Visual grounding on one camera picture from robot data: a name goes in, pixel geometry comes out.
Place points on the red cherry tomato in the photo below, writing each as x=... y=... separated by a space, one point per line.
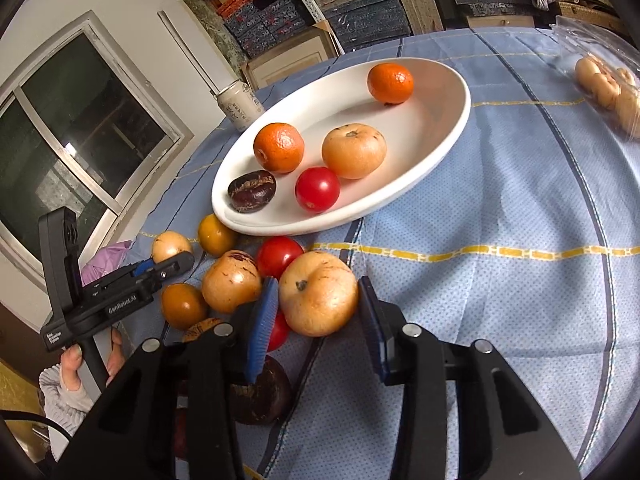
x=317 y=189
x=277 y=332
x=279 y=256

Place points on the tan apple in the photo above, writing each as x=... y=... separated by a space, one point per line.
x=231 y=281

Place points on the orange-yellow persimmon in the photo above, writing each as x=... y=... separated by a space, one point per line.
x=183 y=305

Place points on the purple floral cloth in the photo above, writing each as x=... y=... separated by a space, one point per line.
x=107 y=260

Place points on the pale beige apple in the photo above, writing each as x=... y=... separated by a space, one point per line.
x=354 y=151

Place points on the stack of blue floral boxes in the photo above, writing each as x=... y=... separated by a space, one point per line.
x=260 y=22

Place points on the dark brown passion fruit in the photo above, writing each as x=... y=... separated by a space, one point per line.
x=252 y=191

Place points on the cluster of small beige longans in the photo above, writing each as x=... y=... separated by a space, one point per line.
x=605 y=90

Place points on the speckled orange apple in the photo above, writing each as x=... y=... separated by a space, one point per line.
x=205 y=327

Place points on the yellow brown printed blanket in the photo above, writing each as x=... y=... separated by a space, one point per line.
x=20 y=390

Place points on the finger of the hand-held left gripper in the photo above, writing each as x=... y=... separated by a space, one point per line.
x=141 y=266
x=172 y=265

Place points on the white framed sliding window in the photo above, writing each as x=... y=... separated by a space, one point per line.
x=85 y=125

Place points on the person's left forearm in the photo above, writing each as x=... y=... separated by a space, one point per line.
x=65 y=407

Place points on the small orange mandarin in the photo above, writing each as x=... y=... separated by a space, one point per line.
x=390 y=83

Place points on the blue striped tablecloth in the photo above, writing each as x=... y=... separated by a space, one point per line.
x=500 y=335

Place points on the white wooden strip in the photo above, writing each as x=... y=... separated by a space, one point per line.
x=192 y=55

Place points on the large orange mandarin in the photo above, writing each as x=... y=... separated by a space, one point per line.
x=279 y=147

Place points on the small yellow plum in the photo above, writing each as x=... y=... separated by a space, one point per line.
x=216 y=234

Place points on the white oval plate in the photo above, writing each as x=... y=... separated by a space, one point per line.
x=425 y=125

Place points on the person's left hand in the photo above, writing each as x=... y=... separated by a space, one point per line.
x=71 y=367

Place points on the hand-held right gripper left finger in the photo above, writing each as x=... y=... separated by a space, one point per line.
x=262 y=330

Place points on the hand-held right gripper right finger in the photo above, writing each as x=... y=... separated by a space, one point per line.
x=375 y=330

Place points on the green marbled board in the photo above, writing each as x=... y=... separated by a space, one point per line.
x=215 y=30

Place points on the white drink can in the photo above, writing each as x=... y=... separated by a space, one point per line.
x=240 y=105

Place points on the upright tan woven boxes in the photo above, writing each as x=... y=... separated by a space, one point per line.
x=417 y=2

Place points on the cardboard box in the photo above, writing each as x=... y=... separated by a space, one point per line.
x=295 y=57

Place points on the small tan kiwi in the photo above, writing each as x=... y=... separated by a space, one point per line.
x=171 y=244

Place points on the yellow-red apple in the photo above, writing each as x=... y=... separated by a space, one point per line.
x=318 y=293

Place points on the dark purple mangosteen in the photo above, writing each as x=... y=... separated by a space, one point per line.
x=260 y=392

